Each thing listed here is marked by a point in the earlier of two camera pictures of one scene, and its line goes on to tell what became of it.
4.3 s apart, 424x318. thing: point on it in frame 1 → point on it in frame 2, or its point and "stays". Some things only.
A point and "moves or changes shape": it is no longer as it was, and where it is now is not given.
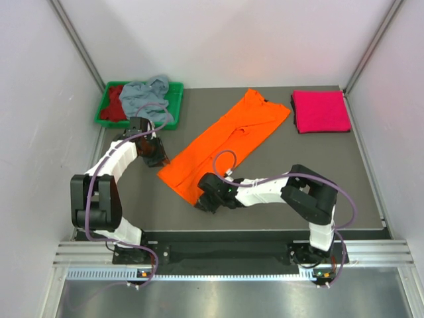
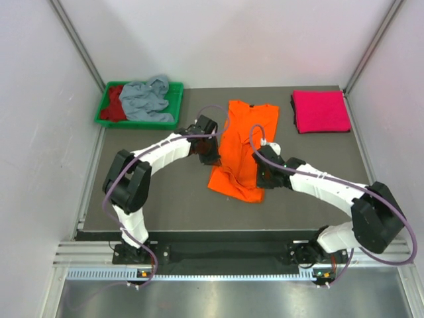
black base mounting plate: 221,252 stays
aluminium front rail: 87,254 stays
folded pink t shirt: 320,110 stays
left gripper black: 160,156 → 212,159
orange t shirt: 216,150 moves or changes shape
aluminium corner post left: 79,47 stays
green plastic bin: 175,91 stays
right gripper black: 204,203 → 261,183
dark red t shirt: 115,111 stays
